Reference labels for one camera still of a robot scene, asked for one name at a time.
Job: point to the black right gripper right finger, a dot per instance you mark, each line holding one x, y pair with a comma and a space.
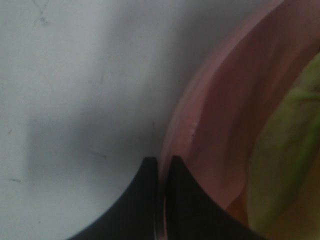
192, 215

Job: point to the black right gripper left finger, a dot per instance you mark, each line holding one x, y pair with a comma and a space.
131, 217

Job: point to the white bread sandwich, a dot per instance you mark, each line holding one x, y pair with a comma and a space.
281, 199

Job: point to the pink round plate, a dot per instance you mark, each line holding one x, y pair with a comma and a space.
229, 101

